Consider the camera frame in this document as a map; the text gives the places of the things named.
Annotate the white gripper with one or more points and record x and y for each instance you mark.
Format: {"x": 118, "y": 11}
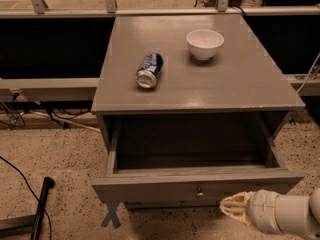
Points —
{"x": 262, "y": 208}

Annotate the grey top drawer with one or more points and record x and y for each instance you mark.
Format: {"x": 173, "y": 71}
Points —
{"x": 161, "y": 160}

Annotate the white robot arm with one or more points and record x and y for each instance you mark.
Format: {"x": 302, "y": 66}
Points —
{"x": 297, "y": 215}

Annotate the small metal drawer knob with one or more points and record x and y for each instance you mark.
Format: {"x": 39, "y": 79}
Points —
{"x": 199, "y": 193}

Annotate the grey wooden nightstand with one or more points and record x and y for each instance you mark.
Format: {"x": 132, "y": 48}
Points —
{"x": 240, "y": 78}

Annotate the blue crushed soda can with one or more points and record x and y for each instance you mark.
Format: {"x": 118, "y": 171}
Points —
{"x": 149, "y": 70}

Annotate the white ceramic bowl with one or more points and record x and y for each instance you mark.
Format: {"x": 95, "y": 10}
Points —
{"x": 203, "y": 44}

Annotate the black metal stand leg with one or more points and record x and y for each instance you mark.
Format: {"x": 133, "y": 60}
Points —
{"x": 30, "y": 223}

